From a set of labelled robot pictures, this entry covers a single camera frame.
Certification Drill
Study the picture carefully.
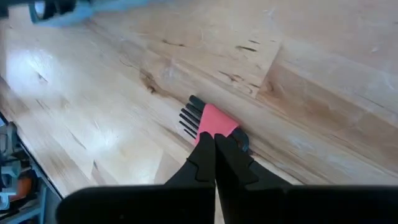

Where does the red and black utility knife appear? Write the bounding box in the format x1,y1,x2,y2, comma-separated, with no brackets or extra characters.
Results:
178,95,251,155

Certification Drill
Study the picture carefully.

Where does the grey and orange floor equipment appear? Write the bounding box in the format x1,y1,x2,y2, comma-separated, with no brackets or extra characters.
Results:
0,121,47,224

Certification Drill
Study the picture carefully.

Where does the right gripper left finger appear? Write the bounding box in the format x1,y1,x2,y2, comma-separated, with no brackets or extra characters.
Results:
55,133,217,224

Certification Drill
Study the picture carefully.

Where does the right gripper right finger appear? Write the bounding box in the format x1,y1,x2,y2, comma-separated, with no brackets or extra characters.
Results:
215,134,398,224

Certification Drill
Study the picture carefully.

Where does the grey plastic tool case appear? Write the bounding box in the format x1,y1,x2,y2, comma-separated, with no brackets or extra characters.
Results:
29,0,153,28

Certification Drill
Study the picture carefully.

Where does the black metal table frame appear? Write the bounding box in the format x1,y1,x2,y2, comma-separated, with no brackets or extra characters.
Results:
0,111,63,200

